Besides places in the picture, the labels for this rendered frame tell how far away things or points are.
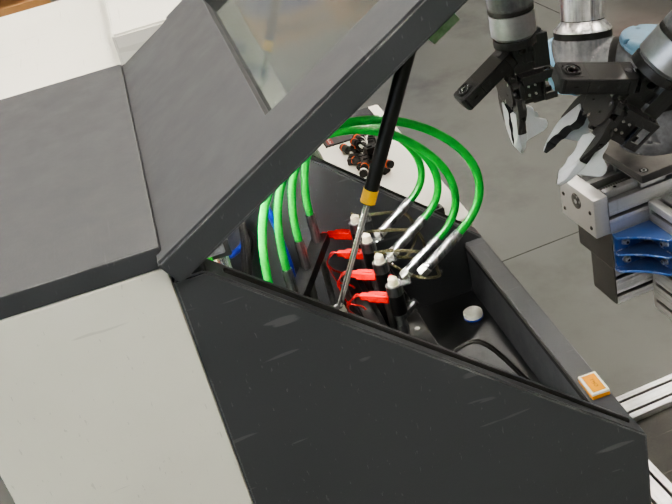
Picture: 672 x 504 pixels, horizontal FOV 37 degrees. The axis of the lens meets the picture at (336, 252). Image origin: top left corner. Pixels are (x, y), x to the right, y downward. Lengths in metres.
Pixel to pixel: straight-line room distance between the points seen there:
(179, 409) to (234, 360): 0.10
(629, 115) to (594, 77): 0.08
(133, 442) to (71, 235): 0.27
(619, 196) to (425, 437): 0.86
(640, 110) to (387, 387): 0.53
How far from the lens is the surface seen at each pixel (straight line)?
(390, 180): 2.28
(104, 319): 1.20
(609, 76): 1.43
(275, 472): 1.37
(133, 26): 1.81
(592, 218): 2.07
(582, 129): 1.54
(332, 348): 1.27
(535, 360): 1.84
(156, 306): 1.19
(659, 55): 1.42
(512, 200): 4.08
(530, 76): 1.70
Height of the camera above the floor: 2.03
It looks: 31 degrees down
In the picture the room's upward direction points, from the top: 14 degrees counter-clockwise
